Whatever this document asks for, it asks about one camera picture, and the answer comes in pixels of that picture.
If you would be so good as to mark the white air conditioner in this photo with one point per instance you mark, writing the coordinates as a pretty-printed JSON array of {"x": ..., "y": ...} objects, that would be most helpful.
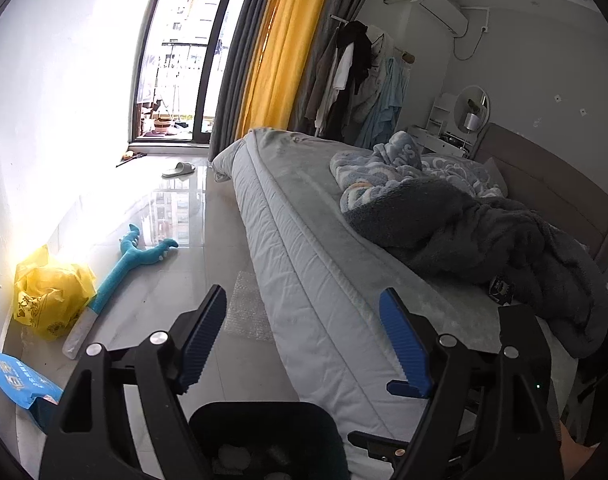
[{"x": 438, "y": 7}]

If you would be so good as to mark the blue packet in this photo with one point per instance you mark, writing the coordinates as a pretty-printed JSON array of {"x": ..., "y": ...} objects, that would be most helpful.
[{"x": 14, "y": 375}]

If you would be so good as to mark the beige hooded garment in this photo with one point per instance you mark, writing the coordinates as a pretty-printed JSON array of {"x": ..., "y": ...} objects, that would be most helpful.
[{"x": 371, "y": 95}]

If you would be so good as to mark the grey slipper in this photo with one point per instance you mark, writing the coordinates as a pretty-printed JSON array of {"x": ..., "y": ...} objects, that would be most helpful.
[{"x": 179, "y": 170}]

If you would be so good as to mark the yellow plastic bag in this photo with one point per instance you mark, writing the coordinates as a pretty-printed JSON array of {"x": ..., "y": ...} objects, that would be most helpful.
[{"x": 49, "y": 300}]

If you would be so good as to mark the teal plush stick toy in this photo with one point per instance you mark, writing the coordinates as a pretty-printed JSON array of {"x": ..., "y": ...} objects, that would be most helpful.
[{"x": 129, "y": 260}]

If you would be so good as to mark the grey pillow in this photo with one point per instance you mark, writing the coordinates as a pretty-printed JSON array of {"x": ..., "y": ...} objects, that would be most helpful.
[{"x": 496, "y": 175}]

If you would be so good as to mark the dark grey fluffy blanket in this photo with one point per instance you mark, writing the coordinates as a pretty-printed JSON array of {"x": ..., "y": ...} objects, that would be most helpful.
[{"x": 458, "y": 230}]

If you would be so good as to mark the round mirror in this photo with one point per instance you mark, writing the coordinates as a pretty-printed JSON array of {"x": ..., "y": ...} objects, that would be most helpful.
[{"x": 471, "y": 100}]

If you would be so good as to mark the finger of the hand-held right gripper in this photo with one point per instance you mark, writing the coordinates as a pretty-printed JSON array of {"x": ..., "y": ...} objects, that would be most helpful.
[
  {"x": 403, "y": 389},
  {"x": 373, "y": 442}
]

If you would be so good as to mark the white vanity table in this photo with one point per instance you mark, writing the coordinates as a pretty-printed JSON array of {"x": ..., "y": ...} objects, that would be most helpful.
[{"x": 433, "y": 135}]

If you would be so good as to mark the bed with light grey sheet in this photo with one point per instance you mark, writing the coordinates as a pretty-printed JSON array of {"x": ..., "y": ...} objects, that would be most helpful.
[{"x": 309, "y": 260}]

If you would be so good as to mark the blue patterned blanket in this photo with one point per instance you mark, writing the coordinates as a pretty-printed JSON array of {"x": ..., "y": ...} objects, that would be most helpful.
[{"x": 373, "y": 170}]

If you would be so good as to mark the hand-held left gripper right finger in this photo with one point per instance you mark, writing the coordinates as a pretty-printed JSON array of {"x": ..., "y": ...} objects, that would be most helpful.
[{"x": 403, "y": 345}]

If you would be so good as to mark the grey curtain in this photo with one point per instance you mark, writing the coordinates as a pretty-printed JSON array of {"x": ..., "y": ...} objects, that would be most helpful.
[
  {"x": 239, "y": 60},
  {"x": 324, "y": 10}
]

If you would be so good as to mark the glass balcony door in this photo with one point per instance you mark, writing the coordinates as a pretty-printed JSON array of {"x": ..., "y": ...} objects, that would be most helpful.
[{"x": 184, "y": 50}]

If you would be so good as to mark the light blue shirt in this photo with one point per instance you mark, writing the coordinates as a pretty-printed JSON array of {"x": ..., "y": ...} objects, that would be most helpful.
[{"x": 386, "y": 105}]

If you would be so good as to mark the black snack packet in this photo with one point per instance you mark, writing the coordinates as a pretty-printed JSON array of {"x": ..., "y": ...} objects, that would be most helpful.
[{"x": 501, "y": 289}]

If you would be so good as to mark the bubble wrap sheet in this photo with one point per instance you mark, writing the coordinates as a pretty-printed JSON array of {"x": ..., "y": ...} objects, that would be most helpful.
[{"x": 246, "y": 310}]

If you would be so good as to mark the black trash bin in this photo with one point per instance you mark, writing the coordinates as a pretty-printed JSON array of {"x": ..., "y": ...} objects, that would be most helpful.
[{"x": 264, "y": 420}]

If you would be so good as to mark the grey upholstered headboard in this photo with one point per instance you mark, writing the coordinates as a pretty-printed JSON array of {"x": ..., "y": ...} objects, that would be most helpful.
[{"x": 533, "y": 170}]

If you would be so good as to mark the white shirt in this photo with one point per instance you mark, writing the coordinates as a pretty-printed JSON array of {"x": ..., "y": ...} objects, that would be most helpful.
[{"x": 343, "y": 75}]

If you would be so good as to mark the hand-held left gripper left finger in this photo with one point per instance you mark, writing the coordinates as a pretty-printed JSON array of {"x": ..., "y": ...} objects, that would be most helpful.
[{"x": 201, "y": 340}]

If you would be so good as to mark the yellow curtain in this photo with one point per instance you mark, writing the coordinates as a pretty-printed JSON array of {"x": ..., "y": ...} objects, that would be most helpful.
[{"x": 279, "y": 50}]

